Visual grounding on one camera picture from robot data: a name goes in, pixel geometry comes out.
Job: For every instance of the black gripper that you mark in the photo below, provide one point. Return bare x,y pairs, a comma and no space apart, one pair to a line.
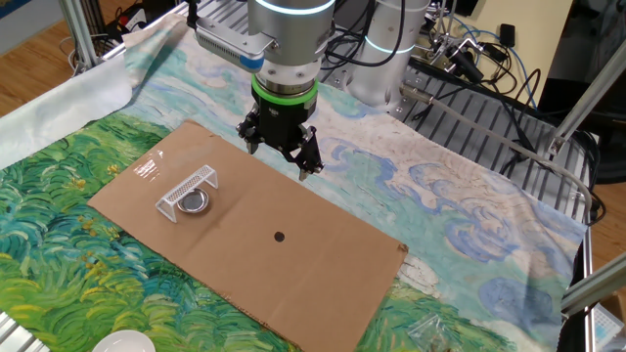
286,122

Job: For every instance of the small steel plate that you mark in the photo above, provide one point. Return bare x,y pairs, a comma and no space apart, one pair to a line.
193,204

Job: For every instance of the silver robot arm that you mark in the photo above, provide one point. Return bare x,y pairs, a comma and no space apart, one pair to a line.
293,39

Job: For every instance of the black round dot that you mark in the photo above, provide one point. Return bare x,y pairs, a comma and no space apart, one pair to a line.
279,237

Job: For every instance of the white mesh arch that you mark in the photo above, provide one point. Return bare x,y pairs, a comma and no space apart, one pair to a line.
188,188

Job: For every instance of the brown cardboard sheet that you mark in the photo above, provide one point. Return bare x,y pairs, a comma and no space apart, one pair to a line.
293,283

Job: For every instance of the painted landscape tablecloth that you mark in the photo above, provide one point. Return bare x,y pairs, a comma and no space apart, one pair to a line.
440,195

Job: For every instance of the power strip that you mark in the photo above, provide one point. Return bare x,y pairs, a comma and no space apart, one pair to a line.
132,17

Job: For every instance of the clear plastic bag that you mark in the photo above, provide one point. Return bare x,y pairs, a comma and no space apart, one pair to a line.
433,335

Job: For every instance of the black power adapter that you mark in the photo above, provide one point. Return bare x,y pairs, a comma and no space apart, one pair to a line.
507,34

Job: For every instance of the white ceramic dish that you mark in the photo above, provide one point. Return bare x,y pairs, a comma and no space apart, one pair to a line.
124,342

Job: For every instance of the beige board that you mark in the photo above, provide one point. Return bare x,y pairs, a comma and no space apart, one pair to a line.
538,39

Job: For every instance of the white perforated tray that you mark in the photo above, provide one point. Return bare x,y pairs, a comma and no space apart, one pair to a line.
609,327

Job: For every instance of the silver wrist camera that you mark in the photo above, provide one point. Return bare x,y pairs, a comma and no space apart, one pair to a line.
220,41

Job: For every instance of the black camera on clamp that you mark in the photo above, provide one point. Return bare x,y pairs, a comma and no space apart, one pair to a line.
464,63

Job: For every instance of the aluminium frame post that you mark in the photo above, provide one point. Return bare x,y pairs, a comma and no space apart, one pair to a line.
596,286
587,98
78,29

